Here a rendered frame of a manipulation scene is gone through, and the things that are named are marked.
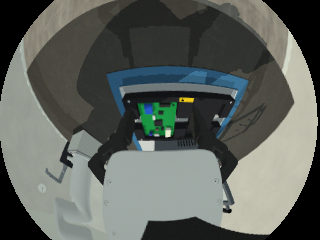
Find green circuit board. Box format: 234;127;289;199
138;102;177;137

